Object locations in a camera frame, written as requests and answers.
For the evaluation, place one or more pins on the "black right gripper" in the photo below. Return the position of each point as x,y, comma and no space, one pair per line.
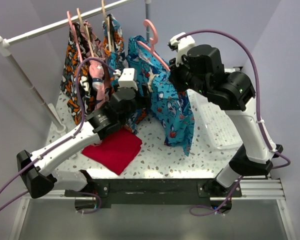
176,71

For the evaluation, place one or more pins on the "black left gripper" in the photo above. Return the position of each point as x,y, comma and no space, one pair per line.
143,101

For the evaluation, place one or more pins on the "blue shark print shorts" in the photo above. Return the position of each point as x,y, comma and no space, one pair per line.
170,107

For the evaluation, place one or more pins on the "pink plastic hanger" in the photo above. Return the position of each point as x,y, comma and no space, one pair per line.
152,42

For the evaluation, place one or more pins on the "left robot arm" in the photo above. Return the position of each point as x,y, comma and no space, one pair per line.
38,169

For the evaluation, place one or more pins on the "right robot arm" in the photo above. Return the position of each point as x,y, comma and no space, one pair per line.
200,68

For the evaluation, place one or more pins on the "pink shark print shorts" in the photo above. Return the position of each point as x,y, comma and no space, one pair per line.
98,72

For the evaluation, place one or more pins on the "navy orange pirate print shorts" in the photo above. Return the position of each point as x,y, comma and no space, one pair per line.
117,60

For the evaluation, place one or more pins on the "black orange camo shorts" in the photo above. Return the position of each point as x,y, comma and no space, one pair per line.
68,80

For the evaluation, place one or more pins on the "wooden hanger right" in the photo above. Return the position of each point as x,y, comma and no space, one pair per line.
107,24

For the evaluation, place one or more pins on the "wooden hanger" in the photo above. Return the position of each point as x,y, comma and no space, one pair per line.
86,32
107,24

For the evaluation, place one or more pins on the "wooden hanger middle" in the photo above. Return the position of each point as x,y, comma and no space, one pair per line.
86,32

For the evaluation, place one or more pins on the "red folded cloth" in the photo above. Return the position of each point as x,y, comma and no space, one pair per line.
116,151

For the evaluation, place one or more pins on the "white plastic basket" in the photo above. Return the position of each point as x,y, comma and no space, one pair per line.
219,129

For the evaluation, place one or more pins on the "white clothes rack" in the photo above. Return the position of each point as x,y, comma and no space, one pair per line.
23,122

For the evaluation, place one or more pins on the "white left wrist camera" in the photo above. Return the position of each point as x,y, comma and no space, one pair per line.
127,79

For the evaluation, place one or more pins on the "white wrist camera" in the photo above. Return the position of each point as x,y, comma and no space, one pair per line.
127,79
181,46

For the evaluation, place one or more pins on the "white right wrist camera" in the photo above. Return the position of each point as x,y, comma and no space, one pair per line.
181,46

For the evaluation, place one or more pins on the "pink hanger on rail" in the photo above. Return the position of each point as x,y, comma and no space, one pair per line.
74,30

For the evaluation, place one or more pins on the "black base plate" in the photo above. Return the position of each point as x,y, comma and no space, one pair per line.
105,193

